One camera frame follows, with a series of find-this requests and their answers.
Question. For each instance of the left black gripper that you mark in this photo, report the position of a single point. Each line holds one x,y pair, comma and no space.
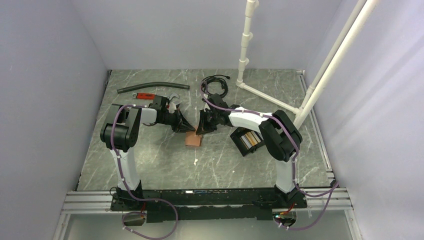
181,124

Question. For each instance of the aluminium extrusion frame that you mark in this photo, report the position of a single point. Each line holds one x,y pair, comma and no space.
99,202

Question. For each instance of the black card box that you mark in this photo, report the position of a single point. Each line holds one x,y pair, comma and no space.
235,137

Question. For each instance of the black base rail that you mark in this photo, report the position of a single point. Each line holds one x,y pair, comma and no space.
167,205

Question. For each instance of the brown leather card holder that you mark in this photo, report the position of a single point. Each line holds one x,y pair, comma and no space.
192,139

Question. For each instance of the white pvc pipe frame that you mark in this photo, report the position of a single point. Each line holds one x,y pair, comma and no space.
286,34

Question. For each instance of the red handled adjustable wrench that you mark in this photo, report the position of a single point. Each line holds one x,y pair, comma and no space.
151,96

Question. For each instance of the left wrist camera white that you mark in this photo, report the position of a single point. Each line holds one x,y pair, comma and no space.
173,106

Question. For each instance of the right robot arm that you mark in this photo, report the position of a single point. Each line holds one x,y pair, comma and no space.
281,138

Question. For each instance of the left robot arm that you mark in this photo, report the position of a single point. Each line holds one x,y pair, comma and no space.
120,132

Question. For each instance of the white card stack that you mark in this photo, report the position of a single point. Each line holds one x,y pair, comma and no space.
246,141

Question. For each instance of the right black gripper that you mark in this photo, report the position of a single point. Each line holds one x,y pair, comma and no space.
202,127

